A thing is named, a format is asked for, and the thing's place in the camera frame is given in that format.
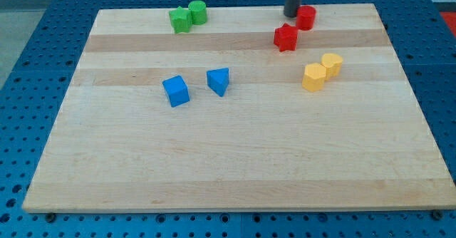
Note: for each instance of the yellow hexagon block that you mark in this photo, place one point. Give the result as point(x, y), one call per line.
point(314, 77)

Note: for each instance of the red cylinder block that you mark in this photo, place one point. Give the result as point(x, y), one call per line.
point(305, 17)

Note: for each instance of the blue triangle block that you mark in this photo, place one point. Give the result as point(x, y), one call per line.
point(218, 80)

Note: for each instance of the blue cube block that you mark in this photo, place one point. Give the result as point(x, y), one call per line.
point(176, 90)

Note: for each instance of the green cylinder block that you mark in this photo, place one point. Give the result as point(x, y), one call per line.
point(198, 10)

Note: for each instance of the green star block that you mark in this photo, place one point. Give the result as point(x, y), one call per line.
point(181, 20)

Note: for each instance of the red star block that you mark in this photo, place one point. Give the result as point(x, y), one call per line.
point(285, 37)

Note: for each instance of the yellow heart block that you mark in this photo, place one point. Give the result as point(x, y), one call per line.
point(332, 62)

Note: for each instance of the wooden board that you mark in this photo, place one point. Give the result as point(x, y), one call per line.
point(360, 144)

